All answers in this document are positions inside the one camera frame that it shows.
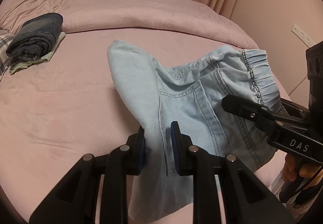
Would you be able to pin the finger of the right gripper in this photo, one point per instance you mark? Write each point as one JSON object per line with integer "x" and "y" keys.
{"x": 259, "y": 114}
{"x": 295, "y": 109}

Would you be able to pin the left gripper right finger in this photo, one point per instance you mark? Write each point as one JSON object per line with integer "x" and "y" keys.
{"x": 224, "y": 181}

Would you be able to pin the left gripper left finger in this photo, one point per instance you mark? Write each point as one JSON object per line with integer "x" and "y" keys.
{"x": 92, "y": 182}

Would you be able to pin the light blue strawberry pants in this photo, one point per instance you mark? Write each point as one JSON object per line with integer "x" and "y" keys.
{"x": 190, "y": 94}

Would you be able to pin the pink duvet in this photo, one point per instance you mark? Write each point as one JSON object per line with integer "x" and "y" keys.
{"x": 183, "y": 16}

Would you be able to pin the folded dark denim jeans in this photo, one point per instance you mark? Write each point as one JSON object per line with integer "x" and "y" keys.
{"x": 36, "y": 37}

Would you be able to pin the plaid pillow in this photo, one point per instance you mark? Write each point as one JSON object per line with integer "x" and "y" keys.
{"x": 5, "y": 40}

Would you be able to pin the white wall power strip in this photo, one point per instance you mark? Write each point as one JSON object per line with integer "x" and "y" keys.
{"x": 302, "y": 36}

